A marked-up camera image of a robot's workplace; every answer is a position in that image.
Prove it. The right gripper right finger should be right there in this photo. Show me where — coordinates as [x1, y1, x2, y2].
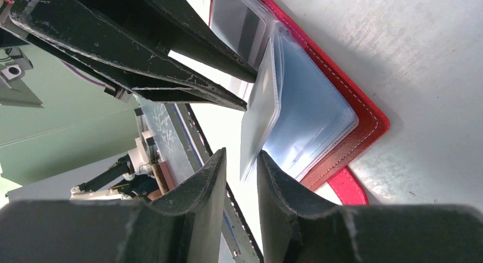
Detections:
[257, 151, 482, 262]

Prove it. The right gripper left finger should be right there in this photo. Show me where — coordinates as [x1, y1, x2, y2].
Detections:
[1, 148, 227, 262]

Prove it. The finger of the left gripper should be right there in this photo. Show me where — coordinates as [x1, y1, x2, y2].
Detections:
[140, 0, 257, 83]
[9, 0, 247, 111]

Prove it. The black credit card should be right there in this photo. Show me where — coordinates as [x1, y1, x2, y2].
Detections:
[209, 0, 268, 69]

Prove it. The red leather card holder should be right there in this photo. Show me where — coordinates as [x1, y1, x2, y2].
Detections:
[228, 0, 390, 205]

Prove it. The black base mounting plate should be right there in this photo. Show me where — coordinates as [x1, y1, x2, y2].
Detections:
[134, 102, 265, 263]

